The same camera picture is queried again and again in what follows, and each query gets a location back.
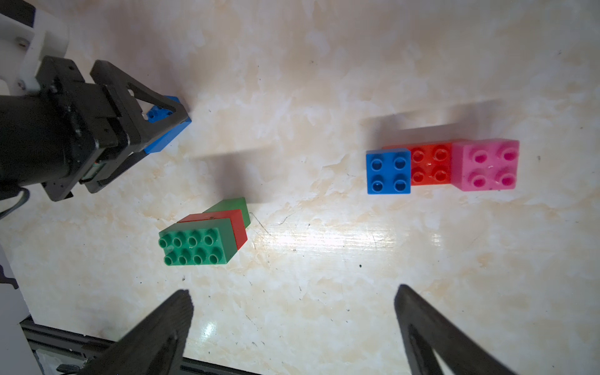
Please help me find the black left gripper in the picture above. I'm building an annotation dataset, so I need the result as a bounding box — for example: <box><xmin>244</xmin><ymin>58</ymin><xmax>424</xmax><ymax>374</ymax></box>
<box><xmin>1</xmin><ymin>56</ymin><xmax>188</xmax><ymax>202</ymax></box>

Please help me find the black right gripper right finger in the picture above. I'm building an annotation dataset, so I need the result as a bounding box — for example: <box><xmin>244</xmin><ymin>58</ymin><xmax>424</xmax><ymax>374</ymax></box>
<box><xmin>395</xmin><ymin>284</ymin><xmax>513</xmax><ymax>374</ymax></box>

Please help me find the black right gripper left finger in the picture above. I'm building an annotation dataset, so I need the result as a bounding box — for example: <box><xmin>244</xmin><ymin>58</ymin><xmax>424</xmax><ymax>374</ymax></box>
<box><xmin>80</xmin><ymin>290</ymin><xmax>194</xmax><ymax>375</ymax></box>

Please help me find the long blue lego brick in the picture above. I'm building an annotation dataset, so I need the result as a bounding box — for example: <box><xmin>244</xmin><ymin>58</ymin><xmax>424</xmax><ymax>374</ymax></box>
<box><xmin>143</xmin><ymin>105</ymin><xmax>192</xmax><ymax>156</ymax></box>

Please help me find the long green lego brick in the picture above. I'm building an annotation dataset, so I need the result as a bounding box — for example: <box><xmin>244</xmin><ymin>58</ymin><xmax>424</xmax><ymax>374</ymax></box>
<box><xmin>158</xmin><ymin>220</ymin><xmax>238</xmax><ymax>267</ymax></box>

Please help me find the small green lego brick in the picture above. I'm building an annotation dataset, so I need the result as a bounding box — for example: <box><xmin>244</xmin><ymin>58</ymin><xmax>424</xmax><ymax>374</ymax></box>
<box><xmin>206</xmin><ymin>197</ymin><xmax>251</xmax><ymax>228</ymax></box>

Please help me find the red lego brick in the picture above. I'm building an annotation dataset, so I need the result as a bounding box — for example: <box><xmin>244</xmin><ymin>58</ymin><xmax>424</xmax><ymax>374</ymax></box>
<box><xmin>179</xmin><ymin>209</ymin><xmax>248</xmax><ymax>251</ymax></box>
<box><xmin>384</xmin><ymin>139</ymin><xmax>462</xmax><ymax>187</ymax></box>

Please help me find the small dark blue lego brick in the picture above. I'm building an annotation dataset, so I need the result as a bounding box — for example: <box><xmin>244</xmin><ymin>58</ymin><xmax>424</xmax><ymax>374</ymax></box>
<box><xmin>366</xmin><ymin>148</ymin><xmax>412</xmax><ymax>195</ymax></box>

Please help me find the pink lego brick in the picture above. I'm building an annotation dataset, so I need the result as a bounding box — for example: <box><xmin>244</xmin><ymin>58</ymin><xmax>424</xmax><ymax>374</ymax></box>
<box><xmin>451</xmin><ymin>138</ymin><xmax>520</xmax><ymax>192</ymax></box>

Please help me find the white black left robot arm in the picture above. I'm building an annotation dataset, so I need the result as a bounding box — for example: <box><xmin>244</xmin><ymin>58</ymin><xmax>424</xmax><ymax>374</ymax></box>
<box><xmin>1</xmin><ymin>1</ymin><xmax>189</xmax><ymax>202</ymax></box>

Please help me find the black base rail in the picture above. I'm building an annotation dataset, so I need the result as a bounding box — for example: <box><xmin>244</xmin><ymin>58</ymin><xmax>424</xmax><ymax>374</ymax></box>
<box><xmin>20</xmin><ymin>317</ymin><xmax>252</xmax><ymax>374</ymax></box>

